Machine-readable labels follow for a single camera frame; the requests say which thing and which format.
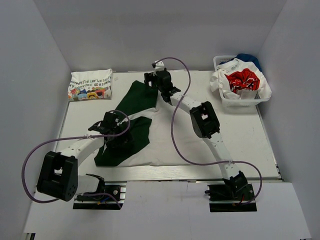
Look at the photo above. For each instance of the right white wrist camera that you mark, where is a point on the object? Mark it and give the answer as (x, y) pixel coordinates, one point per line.
(158, 66)

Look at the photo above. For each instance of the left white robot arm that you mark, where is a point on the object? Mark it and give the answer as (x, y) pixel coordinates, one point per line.
(59, 176)

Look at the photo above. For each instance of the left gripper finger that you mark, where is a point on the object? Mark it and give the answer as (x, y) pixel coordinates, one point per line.
(127, 138)
(117, 145)

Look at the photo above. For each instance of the white red print t-shirt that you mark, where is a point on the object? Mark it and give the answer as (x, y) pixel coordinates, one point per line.
(240, 80)

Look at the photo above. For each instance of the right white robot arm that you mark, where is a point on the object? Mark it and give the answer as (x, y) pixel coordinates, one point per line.
(205, 125)

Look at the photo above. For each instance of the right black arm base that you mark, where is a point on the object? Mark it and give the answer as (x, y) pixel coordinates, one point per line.
(221, 199)

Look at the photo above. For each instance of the folded white cartoon t-shirt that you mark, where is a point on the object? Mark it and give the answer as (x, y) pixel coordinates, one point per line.
(90, 85)

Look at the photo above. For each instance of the white plastic basket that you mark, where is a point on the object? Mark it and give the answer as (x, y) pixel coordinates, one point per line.
(221, 59)

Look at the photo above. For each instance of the white green raglan t-shirt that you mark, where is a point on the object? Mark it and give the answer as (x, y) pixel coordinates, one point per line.
(149, 117)

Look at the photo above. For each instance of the blue t-shirt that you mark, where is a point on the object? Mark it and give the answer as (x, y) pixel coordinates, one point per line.
(249, 58)

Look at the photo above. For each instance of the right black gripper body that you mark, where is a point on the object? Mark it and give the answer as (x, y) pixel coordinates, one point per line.
(161, 88)

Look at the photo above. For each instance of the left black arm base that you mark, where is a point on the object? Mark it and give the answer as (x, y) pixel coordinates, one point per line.
(94, 193)

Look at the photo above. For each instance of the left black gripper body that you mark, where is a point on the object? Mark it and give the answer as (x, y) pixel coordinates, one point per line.
(117, 130)

